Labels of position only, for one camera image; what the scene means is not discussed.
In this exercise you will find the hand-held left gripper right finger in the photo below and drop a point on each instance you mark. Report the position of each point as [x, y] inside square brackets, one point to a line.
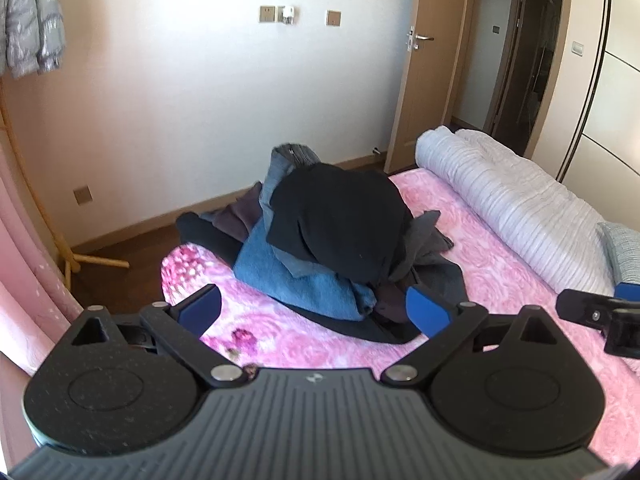
[425, 310]

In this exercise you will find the brownish grey garment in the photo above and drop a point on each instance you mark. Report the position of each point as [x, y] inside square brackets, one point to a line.
[240, 215]

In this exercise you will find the wooden door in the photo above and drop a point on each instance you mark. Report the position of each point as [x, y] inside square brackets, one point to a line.
[425, 100]

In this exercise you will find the beige wall socket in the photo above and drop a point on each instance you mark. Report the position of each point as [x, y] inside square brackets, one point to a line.
[267, 13]
[82, 194]
[333, 17]

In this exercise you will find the white wall switch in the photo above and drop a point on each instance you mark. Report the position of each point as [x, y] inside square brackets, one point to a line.
[578, 48]

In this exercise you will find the silver puffer jacket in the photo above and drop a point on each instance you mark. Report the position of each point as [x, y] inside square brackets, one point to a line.
[30, 20]

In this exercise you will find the cream wardrobe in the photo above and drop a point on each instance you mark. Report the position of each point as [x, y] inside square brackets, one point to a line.
[610, 110]

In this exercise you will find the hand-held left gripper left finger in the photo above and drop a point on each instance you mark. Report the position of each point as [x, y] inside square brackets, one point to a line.
[200, 307]

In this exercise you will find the wooden coat rack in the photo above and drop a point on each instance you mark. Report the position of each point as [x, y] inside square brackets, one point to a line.
[95, 260]

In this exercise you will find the white ribbed quilt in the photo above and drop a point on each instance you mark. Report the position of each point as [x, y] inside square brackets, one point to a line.
[500, 195]

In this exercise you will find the white plug adapter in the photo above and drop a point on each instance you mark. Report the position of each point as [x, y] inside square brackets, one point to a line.
[286, 14]

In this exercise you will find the pink floral blanket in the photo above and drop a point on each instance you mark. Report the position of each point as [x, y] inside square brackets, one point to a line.
[500, 270]

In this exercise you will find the grey ribbed garment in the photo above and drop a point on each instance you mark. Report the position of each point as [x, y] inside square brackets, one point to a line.
[300, 154]

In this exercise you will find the black pants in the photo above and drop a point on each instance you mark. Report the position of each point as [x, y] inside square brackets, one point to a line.
[340, 220]

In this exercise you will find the blue jeans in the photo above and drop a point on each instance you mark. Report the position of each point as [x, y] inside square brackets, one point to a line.
[300, 285]

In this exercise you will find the grey pillow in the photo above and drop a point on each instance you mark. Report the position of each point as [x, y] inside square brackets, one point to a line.
[622, 245]

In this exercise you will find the pink curtain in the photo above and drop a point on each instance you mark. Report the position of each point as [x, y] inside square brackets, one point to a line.
[20, 260]

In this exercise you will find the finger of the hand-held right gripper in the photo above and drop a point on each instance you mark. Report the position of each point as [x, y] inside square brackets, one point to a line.
[580, 302]
[629, 291]

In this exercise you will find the wooden door frame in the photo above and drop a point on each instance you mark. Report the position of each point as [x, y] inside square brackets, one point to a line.
[510, 60]

